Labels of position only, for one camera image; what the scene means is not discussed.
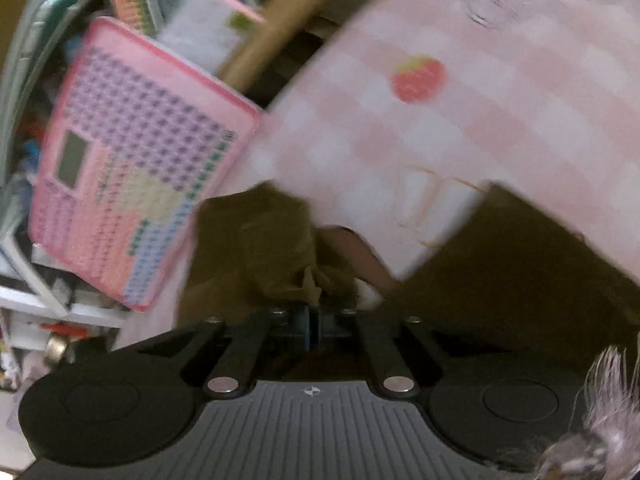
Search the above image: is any olive brown garment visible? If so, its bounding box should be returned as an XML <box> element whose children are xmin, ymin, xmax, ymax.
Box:
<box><xmin>177</xmin><ymin>180</ymin><xmax>640</xmax><ymax>381</ymax></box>

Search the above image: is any pink toy laptop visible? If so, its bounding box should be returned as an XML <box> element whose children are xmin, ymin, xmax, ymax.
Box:
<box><xmin>27</xmin><ymin>16</ymin><xmax>263</xmax><ymax>312</ymax></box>

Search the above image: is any white pink-edged book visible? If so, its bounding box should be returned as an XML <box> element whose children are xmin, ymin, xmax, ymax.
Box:
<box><xmin>157</xmin><ymin>0</ymin><xmax>267</xmax><ymax>77</ymax></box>

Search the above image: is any pink checked bed sheet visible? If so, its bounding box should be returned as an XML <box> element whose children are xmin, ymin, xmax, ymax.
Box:
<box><xmin>112</xmin><ymin>0</ymin><xmax>640</xmax><ymax>356</ymax></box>

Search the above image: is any wooden bookshelf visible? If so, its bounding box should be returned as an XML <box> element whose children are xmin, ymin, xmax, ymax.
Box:
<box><xmin>218</xmin><ymin>0</ymin><xmax>361</xmax><ymax>92</ymax></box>

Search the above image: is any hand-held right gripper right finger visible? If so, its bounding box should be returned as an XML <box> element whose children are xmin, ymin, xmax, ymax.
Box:
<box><xmin>315</xmin><ymin>306</ymin><xmax>482</xmax><ymax>401</ymax></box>

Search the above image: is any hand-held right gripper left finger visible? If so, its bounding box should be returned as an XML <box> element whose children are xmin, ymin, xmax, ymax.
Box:
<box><xmin>134</xmin><ymin>306</ymin><xmax>314</xmax><ymax>402</ymax></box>

